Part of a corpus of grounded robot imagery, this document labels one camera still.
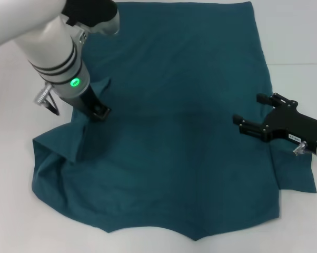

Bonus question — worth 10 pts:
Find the gripper cable with plugs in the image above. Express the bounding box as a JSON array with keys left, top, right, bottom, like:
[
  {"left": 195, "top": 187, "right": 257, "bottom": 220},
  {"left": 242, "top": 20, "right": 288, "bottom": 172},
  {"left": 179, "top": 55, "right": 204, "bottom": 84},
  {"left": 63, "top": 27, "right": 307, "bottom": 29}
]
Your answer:
[
  {"left": 292, "top": 141, "right": 311, "bottom": 156},
  {"left": 33, "top": 83, "right": 61, "bottom": 116}
]

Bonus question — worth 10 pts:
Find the right gripper cable with plugs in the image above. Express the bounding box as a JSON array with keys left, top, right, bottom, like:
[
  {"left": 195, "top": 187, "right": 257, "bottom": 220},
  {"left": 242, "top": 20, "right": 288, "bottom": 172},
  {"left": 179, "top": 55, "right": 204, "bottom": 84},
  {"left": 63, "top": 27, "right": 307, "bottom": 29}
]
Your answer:
[{"left": 292, "top": 141, "right": 311, "bottom": 156}]

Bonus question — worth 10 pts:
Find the teal blue shirt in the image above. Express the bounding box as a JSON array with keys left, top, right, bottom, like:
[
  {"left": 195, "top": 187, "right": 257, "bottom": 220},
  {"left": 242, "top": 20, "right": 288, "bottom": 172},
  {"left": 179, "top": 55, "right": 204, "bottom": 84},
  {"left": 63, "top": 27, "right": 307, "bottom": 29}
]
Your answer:
[{"left": 32, "top": 1, "right": 317, "bottom": 235}]

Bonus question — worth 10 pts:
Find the left gripper cable with plugs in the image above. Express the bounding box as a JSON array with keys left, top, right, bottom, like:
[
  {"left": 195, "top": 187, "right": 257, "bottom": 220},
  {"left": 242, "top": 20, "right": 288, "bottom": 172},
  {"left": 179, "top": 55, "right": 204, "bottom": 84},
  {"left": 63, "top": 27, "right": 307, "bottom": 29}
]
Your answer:
[{"left": 33, "top": 83, "right": 61, "bottom": 116}]

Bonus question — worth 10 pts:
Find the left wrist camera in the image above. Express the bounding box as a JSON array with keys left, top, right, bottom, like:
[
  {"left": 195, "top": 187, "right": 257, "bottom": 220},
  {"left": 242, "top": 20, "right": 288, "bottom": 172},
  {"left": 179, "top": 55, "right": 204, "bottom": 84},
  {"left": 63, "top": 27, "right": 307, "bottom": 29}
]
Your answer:
[{"left": 62, "top": 0, "right": 120, "bottom": 36}]

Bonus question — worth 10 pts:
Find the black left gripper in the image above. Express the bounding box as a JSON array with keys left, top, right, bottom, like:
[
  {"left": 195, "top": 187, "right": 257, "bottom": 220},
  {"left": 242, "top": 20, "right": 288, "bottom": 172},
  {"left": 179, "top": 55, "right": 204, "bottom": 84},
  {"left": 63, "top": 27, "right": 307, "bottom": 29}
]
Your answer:
[{"left": 78, "top": 83, "right": 112, "bottom": 123}]

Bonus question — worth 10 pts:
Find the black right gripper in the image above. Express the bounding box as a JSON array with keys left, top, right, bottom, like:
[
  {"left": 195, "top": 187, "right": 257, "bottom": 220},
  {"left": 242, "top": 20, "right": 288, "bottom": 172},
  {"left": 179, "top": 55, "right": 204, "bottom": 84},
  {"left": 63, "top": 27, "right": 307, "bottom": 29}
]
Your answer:
[{"left": 232, "top": 92, "right": 317, "bottom": 153}]

